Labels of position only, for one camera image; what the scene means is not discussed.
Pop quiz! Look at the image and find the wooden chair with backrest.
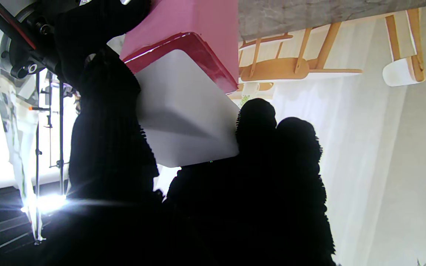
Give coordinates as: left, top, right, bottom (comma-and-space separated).
239, 33, 294, 80

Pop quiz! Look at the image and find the red black right arm cable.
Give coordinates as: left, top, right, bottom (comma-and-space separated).
0, 0, 38, 50

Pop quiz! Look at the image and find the wooden dining table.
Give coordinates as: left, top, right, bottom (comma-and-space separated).
239, 20, 363, 82

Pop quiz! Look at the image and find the wooden chair white seat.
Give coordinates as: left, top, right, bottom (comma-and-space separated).
382, 8, 426, 87

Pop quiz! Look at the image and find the small potted herb plant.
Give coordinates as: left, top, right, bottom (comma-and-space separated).
240, 82, 261, 108

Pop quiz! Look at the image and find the square pink jar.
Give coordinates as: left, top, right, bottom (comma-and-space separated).
120, 0, 239, 95

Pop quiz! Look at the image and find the white square jar lid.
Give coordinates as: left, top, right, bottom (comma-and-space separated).
135, 49, 240, 168

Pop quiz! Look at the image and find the black tripod stand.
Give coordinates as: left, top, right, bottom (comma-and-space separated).
28, 72, 75, 196

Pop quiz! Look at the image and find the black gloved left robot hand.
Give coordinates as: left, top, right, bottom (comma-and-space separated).
39, 50, 337, 266

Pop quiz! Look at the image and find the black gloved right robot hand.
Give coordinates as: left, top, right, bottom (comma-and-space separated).
53, 0, 151, 87

